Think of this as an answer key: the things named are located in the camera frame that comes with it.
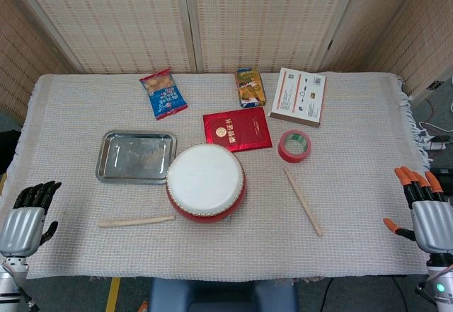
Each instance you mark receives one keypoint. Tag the orange-tipped silver right robot hand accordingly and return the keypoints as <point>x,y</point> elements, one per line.
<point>430,223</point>

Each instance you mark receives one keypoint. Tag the black-fingered silver left robot hand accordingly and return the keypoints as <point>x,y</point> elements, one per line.
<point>21,227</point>

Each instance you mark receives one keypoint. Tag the wooden drumstick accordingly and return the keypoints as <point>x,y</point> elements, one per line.
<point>303,202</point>
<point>134,221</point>

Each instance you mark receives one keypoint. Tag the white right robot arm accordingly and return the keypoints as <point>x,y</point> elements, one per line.
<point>440,283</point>

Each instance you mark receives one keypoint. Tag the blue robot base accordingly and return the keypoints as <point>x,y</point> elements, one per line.
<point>170,294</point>

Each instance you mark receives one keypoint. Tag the rectangular metal tray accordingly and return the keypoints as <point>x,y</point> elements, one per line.
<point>134,156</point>

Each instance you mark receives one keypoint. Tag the red drum with white skin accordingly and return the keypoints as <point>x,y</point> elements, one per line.
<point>205,181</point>

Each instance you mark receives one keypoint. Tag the white power strip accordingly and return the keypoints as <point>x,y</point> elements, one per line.
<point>437,145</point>

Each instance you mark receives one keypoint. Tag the black bulky object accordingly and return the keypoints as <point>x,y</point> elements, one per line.
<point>8,149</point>

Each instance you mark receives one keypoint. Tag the beige woven tablecloth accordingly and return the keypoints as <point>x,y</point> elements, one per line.
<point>354,184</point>

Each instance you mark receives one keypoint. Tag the yellow floor tape strip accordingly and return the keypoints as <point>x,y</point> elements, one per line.
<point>113,294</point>

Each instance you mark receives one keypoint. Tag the red tape roll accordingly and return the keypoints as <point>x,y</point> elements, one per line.
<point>293,158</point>

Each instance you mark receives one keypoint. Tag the white cardboard product box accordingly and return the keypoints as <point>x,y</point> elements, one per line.
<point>301,96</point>

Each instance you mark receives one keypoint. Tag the blue snack bag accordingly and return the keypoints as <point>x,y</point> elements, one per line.
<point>163,94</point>

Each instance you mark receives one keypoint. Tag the red certificate booklet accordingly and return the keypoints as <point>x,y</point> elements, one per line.
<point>237,128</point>

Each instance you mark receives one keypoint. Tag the yellow snack box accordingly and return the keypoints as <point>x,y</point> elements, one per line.
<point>249,87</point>

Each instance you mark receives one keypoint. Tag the bamboo folding screen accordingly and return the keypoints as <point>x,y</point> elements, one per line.
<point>124,25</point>

